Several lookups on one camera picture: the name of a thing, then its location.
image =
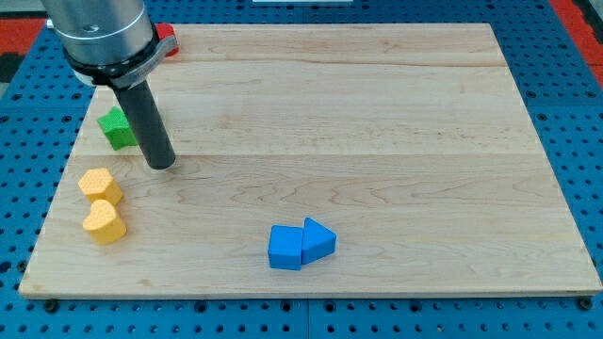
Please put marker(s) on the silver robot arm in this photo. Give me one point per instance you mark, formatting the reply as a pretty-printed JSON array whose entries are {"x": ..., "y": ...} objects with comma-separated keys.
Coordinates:
[{"x": 110, "y": 43}]

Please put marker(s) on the blue triangle block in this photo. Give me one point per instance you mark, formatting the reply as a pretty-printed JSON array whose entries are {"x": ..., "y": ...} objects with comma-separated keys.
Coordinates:
[{"x": 317, "y": 241}]

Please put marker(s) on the wooden board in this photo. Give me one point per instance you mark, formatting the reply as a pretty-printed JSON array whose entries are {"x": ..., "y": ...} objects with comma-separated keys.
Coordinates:
[{"x": 411, "y": 142}]

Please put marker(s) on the blue cube block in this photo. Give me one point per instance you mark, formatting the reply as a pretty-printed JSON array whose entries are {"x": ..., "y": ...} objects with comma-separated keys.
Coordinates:
[{"x": 285, "y": 247}]

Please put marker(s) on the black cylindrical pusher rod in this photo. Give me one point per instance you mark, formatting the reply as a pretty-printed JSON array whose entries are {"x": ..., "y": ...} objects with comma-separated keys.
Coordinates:
[{"x": 139, "y": 108}]

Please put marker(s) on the green star block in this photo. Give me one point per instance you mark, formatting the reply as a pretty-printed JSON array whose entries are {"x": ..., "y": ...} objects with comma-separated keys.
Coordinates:
[{"x": 116, "y": 129}]

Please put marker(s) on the red block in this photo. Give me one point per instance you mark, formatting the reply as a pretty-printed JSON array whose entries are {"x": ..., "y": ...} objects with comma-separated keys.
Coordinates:
[{"x": 165, "y": 30}]

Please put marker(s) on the yellow heart block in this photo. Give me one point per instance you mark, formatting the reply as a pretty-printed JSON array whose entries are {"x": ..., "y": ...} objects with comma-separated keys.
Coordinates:
[{"x": 103, "y": 224}]

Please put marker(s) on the yellow pentagon block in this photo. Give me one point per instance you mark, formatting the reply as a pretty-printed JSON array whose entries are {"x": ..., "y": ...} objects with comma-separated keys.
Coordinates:
[{"x": 99, "y": 184}]

